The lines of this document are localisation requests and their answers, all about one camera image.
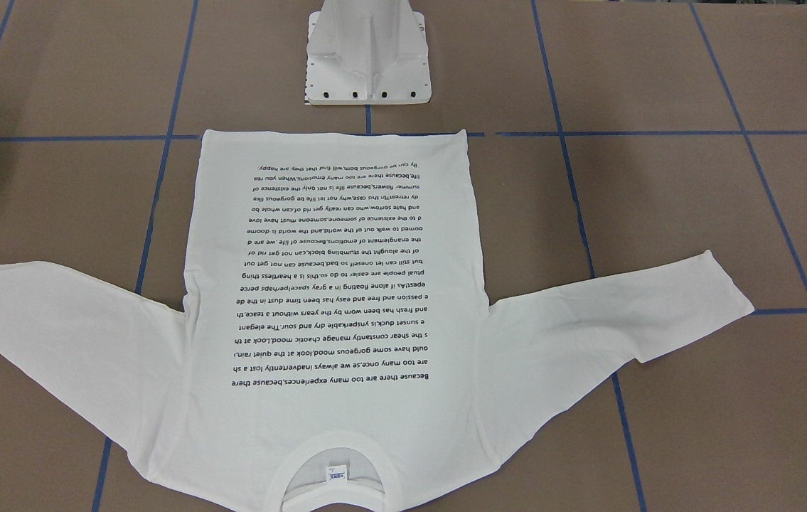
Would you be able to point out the white camera mast with base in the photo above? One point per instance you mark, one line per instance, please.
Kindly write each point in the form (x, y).
(367, 53)

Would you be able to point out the white long-sleeve printed shirt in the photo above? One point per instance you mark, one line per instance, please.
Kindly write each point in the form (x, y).
(337, 344)

